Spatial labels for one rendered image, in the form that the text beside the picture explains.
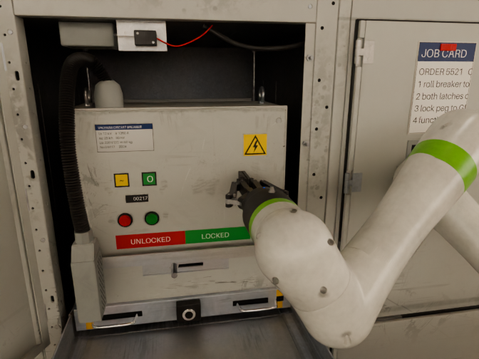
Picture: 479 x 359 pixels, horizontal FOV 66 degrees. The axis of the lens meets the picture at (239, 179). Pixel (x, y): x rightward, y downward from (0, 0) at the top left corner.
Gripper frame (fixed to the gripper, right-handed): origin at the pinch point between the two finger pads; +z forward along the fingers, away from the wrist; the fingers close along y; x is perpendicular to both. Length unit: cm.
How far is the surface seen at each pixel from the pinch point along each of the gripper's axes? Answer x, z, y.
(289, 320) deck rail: -37.9, -1.4, 11.5
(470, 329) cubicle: -50, 0, 68
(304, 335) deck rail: -37.9, -7.3, 13.6
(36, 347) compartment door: -37, -1, -49
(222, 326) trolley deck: -38.3, 0.1, -5.6
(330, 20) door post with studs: 34.6, 2.2, 19.5
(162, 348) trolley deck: -38.2, -5.1, -20.4
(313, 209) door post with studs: -9.1, 2.1, 18.1
